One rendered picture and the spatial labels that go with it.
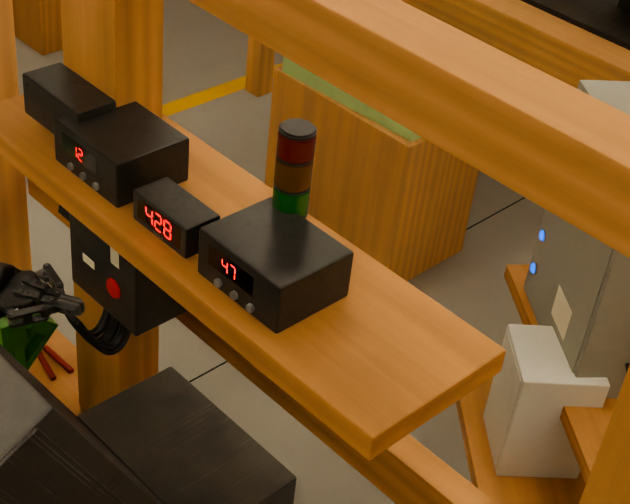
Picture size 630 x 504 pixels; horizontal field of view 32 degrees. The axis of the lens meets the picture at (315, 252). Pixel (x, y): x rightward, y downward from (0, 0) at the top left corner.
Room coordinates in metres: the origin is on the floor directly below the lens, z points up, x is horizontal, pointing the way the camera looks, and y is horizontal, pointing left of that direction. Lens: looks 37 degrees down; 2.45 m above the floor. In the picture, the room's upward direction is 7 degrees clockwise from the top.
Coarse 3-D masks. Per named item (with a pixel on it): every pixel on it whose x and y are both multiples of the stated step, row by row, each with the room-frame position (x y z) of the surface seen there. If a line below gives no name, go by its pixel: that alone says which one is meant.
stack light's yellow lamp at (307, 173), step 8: (280, 168) 1.21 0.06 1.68; (288, 168) 1.21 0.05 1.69; (296, 168) 1.20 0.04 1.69; (304, 168) 1.21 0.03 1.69; (312, 168) 1.23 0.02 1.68; (280, 176) 1.21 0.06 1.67; (288, 176) 1.20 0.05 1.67; (296, 176) 1.20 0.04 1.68; (304, 176) 1.21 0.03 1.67; (280, 184) 1.21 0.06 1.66; (288, 184) 1.20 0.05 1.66; (296, 184) 1.21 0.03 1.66; (304, 184) 1.21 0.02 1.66; (288, 192) 1.21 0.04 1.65; (296, 192) 1.21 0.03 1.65; (304, 192) 1.21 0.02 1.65
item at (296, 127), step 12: (288, 120) 1.24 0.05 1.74; (300, 120) 1.25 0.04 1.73; (288, 132) 1.21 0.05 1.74; (300, 132) 1.22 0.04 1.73; (312, 132) 1.22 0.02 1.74; (288, 144) 1.21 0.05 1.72; (300, 144) 1.21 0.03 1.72; (312, 144) 1.22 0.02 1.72; (276, 156) 1.22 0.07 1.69; (288, 156) 1.21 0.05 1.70; (300, 156) 1.21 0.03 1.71; (312, 156) 1.22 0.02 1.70
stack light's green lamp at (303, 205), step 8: (280, 192) 1.21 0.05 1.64; (272, 200) 1.22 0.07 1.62; (280, 200) 1.21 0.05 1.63; (288, 200) 1.20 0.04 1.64; (296, 200) 1.21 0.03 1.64; (304, 200) 1.21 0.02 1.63; (280, 208) 1.21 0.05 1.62; (288, 208) 1.20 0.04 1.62; (296, 208) 1.21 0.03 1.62; (304, 208) 1.21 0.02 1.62; (304, 216) 1.22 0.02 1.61
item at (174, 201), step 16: (144, 192) 1.25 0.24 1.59; (160, 192) 1.25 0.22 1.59; (176, 192) 1.26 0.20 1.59; (144, 208) 1.23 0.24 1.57; (160, 208) 1.22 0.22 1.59; (176, 208) 1.22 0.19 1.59; (192, 208) 1.23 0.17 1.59; (208, 208) 1.23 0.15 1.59; (144, 224) 1.24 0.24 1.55; (176, 224) 1.19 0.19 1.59; (192, 224) 1.19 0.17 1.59; (176, 240) 1.19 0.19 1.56; (192, 240) 1.18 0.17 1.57
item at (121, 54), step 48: (0, 0) 1.77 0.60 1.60; (96, 0) 1.45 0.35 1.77; (144, 0) 1.46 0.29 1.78; (0, 48) 1.76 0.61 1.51; (96, 48) 1.46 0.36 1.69; (144, 48) 1.46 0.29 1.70; (0, 96) 1.75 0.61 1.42; (144, 96) 1.46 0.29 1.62; (0, 192) 1.74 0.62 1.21; (0, 240) 1.73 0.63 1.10; (144, 336) 1.47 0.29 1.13; (96, 384) 1.47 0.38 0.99; (624, 384) 0.83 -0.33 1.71; (624, 432) 0.82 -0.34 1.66; (624, 480) 0.81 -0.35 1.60
